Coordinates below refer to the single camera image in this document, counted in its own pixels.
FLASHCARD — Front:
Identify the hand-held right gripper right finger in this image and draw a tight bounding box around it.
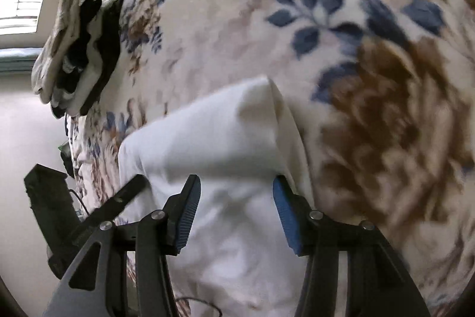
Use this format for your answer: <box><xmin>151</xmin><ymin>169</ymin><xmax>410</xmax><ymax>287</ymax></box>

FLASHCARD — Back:
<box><xmin>272</xmin><ymin>175</ymin><xmax>432</xmax><ymax>317</ymax></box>

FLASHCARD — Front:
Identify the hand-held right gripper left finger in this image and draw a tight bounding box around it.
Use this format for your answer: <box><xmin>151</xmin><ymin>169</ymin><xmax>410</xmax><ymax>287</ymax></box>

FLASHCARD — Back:
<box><xmin>42</xmin><ymin>174</ymin><xmax>202</xmax><ymax>317</ymax></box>

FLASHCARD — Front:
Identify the thin black cable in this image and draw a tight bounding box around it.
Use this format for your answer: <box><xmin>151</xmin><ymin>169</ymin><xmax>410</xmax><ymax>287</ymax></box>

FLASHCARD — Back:
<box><xmin>174</xmin><ymin>297</ymin><xmax>224</xmax><ymax>317</ymax></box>

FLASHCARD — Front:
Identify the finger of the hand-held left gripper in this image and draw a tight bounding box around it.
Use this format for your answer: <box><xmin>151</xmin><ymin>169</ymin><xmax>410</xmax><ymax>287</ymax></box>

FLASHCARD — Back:
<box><xmin>80</xmin><ymin>174</ymin><xmax>148</xmax><ymax>230</ymax></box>

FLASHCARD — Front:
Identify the floral blanket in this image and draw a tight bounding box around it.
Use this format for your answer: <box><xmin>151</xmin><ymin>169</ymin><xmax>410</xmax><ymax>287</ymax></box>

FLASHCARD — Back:
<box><xmin>65</xmin><ymin>0</ymin><xmax>475</xmax><ymax>317</ymax></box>

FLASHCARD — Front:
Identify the white t-shirt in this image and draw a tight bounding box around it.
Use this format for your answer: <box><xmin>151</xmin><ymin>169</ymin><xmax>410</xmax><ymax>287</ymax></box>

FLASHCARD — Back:
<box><xmin>118</xmin><ymin>75</ymin><xmax>349</xmax><ymax>317</ymax></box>

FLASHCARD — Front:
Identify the black striped folded garment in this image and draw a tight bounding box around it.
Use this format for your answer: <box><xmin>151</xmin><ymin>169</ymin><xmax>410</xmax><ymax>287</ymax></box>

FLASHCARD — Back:
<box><xmin>50</xmin><ymin>0</ymin><xmax>104</xmax><ymax>118</ymax></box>

